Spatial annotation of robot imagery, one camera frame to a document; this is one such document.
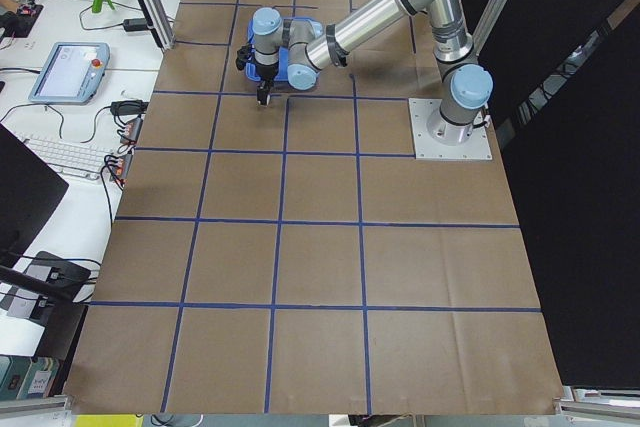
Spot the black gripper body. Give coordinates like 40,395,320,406
255,63,278,88

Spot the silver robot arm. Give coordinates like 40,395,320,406
236,0,493,146

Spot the blue plastic tray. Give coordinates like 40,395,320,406
244,16,323,82

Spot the person hand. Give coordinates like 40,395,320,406
0,0,20,13

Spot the black power adapter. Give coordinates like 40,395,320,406
122,18,149,32

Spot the brown paper table cover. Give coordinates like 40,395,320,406
65,0,562,415

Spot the teach pendant with screen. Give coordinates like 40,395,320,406
28,42,110,105

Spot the white keyboard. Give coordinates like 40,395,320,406
16,133,114,181

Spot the black monitor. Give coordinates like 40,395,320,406
0,127,68,268

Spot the black monitor stand base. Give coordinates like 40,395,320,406
1,251,91,302

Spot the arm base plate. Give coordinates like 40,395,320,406
408,98,493,161

